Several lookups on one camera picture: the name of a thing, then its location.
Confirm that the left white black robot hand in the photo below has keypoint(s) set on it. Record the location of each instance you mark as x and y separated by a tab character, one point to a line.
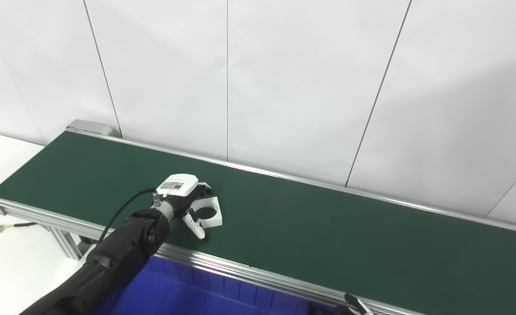
181	190

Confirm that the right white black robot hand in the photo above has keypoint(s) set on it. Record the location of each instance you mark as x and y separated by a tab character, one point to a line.
356	306

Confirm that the white square part round hole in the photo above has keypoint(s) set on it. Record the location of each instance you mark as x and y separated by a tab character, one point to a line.
216	218

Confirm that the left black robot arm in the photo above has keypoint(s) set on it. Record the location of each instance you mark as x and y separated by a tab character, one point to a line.
118	258

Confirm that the green conveyor belt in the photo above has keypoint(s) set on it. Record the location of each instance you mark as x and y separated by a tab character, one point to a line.
306	236

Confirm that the blue bin with white parts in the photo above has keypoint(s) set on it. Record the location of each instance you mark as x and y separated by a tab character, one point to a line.
188	293

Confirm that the grey conveyor motor box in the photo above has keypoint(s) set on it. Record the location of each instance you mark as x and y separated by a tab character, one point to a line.
87	127

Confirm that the aluminium conveyor leg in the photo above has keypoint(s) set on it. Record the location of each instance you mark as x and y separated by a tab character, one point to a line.
65	243

